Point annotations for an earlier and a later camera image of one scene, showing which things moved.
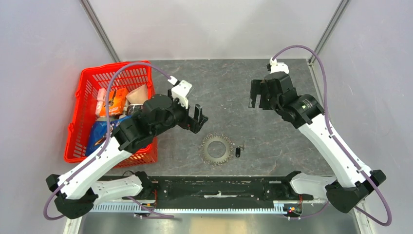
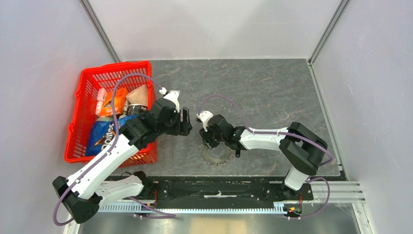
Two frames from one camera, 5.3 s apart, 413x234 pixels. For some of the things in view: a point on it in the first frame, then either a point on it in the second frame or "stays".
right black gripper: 259,87 -> 205,135
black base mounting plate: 273,187 stays
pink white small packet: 101,97 stays
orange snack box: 117,102 stays
